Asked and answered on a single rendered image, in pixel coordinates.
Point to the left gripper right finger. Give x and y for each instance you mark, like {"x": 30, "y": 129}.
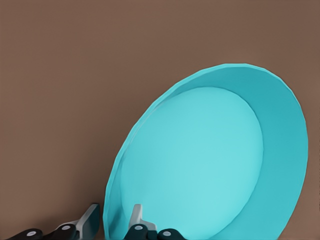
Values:
{"x": 140, "y": 225}

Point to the blue plate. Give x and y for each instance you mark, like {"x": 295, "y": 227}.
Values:
{"x": 200, "y": 150}

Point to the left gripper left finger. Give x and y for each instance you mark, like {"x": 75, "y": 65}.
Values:
{"x": 82, "y": 225}

